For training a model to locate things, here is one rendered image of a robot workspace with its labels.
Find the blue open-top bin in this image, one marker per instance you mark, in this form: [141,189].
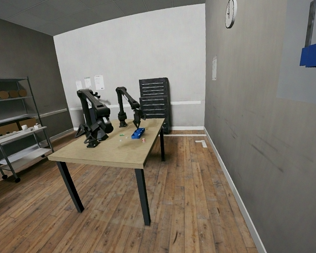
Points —
[138,133]

